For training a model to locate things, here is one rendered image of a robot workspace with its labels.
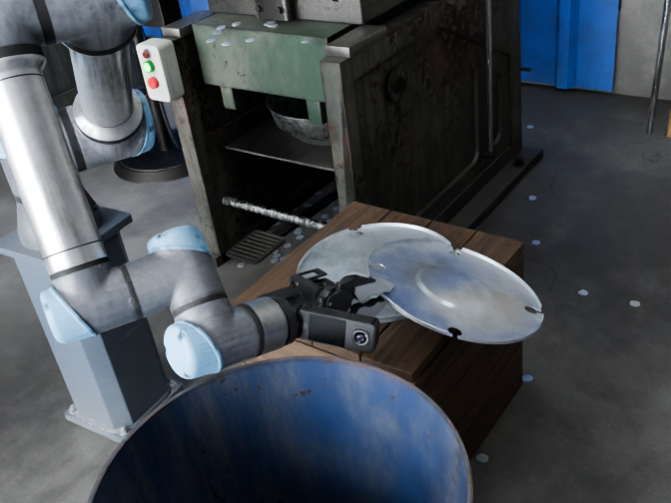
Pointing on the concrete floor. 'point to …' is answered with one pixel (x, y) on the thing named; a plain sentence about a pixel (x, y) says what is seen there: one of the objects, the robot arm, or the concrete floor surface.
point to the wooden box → (470, 424)
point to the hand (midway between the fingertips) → (389, 292)
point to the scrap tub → (292, 440)
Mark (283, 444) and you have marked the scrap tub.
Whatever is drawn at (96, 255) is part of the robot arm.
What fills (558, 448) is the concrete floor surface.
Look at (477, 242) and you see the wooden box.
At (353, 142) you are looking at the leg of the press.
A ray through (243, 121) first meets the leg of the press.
